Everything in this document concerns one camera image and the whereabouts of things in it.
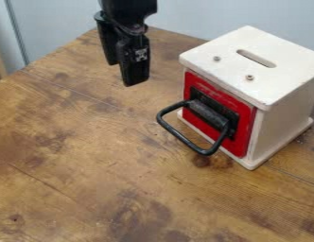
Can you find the red wooden drawer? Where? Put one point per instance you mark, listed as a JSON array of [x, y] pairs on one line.
[[219, 113]]

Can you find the white wooden cabinet box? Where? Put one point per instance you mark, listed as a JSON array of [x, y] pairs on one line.
[[261, 76]]

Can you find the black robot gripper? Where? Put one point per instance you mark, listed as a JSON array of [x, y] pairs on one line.
[[127, 14]]

